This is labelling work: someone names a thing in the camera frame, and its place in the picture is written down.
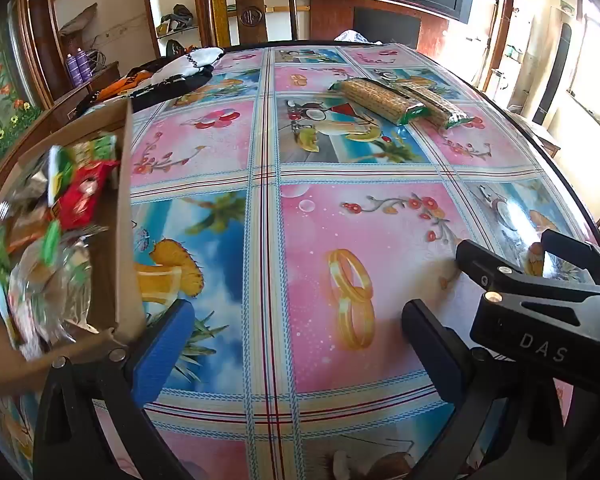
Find pile of mixed snack packets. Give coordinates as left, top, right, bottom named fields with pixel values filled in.
left=0, top=132, right=121, bottom=361

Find flower wall painting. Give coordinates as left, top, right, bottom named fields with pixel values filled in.
left=0, top=15, right=43, bottom=181

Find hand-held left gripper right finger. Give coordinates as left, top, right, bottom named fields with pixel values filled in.
left=402, top=299, right=566, bottom=480

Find dark wooden chair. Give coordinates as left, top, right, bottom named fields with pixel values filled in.
left=193, top=0, right=305, bottom=48

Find wooden side cabinet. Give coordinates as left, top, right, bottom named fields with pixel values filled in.
left=50, top=60, right=121, bottom=126

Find black white orange cloth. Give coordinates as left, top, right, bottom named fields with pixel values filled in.
left=75, top=46, right=226, bottom=113

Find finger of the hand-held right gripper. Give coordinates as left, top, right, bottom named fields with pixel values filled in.
left=455, top=240, right=600, bottom=297
left=540, top=230, right=600, bottom=283

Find red snack packet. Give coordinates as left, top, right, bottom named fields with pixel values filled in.
left=55, top=159, right=121, bottom=231

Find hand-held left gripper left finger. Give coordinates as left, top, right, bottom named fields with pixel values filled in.
left=32, top=299, right=196, bottom=480

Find brown paper bag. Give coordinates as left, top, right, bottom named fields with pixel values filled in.
left=59, top=2, right=98, bottom=36

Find wooden stool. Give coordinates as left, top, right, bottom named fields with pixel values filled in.
left=517, top=115, right=563, bottom=158

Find brown cardboard box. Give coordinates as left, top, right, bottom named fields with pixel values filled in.
left=0, top=97, right=146, bottom=401

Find green-edged cracker packet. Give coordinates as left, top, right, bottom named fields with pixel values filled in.
left=330, top=77, right=426, bottom=126
left=395, top=82, right=473, bottom=131

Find clutter on wall shelf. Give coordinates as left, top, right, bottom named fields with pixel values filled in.
left=160, top=4, right=198, bottom=36

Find white plastic bag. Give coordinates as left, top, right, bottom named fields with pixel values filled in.
left=334, top=29, right=381, bottom=45

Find printed plastic tablecloth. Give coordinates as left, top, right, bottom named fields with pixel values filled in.
left=0, top=42, right=600, bottom=480

